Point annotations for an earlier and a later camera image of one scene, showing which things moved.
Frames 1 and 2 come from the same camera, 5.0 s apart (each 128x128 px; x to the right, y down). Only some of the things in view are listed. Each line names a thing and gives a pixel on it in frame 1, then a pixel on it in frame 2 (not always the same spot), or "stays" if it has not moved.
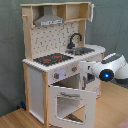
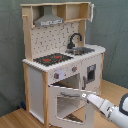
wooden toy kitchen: [60, 79] stays
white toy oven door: [71, 107] stays
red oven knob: [56, 76] stays
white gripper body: [86, 66] to [104, 105]
